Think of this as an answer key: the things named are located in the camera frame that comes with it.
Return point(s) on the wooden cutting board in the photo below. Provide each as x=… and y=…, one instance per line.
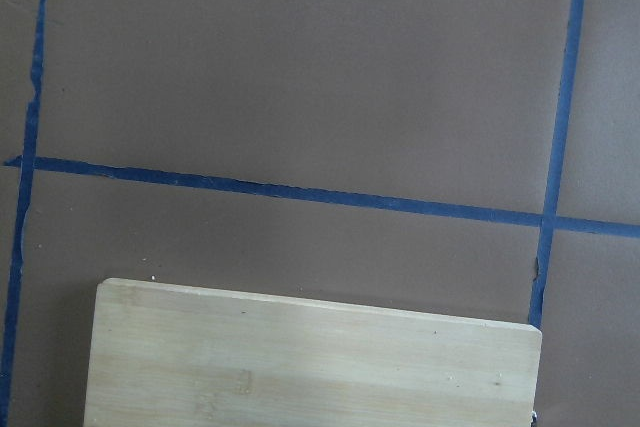
x=171, y=355

